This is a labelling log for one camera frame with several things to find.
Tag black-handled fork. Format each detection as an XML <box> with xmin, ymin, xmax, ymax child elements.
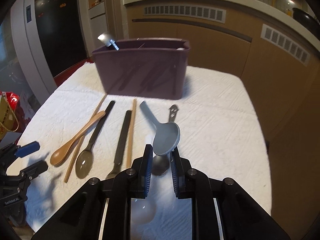
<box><xmin>106</xmin><ymin>110</ymin><xmax>132</xmax><ymax>179</ymax></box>

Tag wooden spoon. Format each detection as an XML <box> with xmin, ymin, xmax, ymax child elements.
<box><xmin>50</xmin><ymin>111</ymin><xmax>105</xmax><ymax>166</ymax></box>

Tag grey-blue plastic spoon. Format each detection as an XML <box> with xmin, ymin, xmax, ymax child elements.
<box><xmin>140</xmin><ymin>101</ymin><xmax>181</xmax><ymax>156</ymax></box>

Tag wooden chopstick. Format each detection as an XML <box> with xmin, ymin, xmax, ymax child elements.
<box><xmin>126</xmin><ymin>99</ymin><xmax>137</xmax><ymax>168</ymax></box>
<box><xmin>63</xmin><ymin>94</ymin><xmax>107</xmax><ymax>183</ymax></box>

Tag black-handled dark spoon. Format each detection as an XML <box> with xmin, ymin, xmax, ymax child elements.
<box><xmin>75</xmin><ymin>100</ymin><xmax>116</xmax><ymax>179</ymax></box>

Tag wooden kitchen cabinet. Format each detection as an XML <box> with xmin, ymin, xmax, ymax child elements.
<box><xmin>125</xmin><ymin>0</ymin><xmax>319</xmax><ymax>239</ymax></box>

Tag black metal smiley spoon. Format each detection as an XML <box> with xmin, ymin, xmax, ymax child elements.
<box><xmin>151</xmin><ymin>104</ymin><xmax>179</xmax><ymax>176</ymax></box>

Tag red and yellow bag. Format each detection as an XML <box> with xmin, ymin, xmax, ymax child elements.
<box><xmin>0</xmin><ymin>92</ymin><xmax>20</xmax><ymax>140</ymax></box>

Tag white textured table cloth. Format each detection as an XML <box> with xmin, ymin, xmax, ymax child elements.
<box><xmin>6</xmin><ymin>61</ymin><xmax>272</xmax><ymax>240</ymax></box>

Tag purple plastic utensil bin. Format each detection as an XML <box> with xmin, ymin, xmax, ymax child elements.
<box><xmin>92</xmin><ymin>38</ymin><xmax>190</xmax><ymax>100</ymax></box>

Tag silver metal ladle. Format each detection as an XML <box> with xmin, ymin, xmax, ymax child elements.
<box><xmin>98</xmin><ymin>33</ymin><xmax>119</xmax><ymax>51</ymax></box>

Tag black entrance door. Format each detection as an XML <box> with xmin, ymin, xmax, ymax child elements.
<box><xmin>35</xmin><ymin>0</ymin><xmax>87</xmax><ymax>77</ymax></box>

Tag grey vent grille left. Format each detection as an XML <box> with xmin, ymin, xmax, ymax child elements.
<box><xmin>143</xmin><ymin>4</ymin><xmax>227</xmax><ymax>24</ymax></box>

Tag grey vent grille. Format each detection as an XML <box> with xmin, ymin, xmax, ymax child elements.
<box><xmin>260</xmin><ymin>24</ymin><xmax>310</xmax><ymax>66</ymax></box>
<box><xmin>143</xmin><ymin>4</ymin><xmax>227</xmax><ymax>24</ymax></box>

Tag grey vent grille right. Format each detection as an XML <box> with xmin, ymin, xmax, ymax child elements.
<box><xmin>260</xmin><ymin>24</ymin><xmax>310</xmax><ymax>66</ymax></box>

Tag black cooking pot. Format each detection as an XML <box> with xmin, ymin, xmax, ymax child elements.
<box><xmin>292</xmin><ymin>8</ymin><xmax>320</xmax><ymax>37</ymax></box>

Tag round yellow-framed mirror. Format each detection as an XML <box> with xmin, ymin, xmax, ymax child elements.
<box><xmin>272</xmin><ymin>0</ymin><xmax>297</xmax><ymax>17</ymax></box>

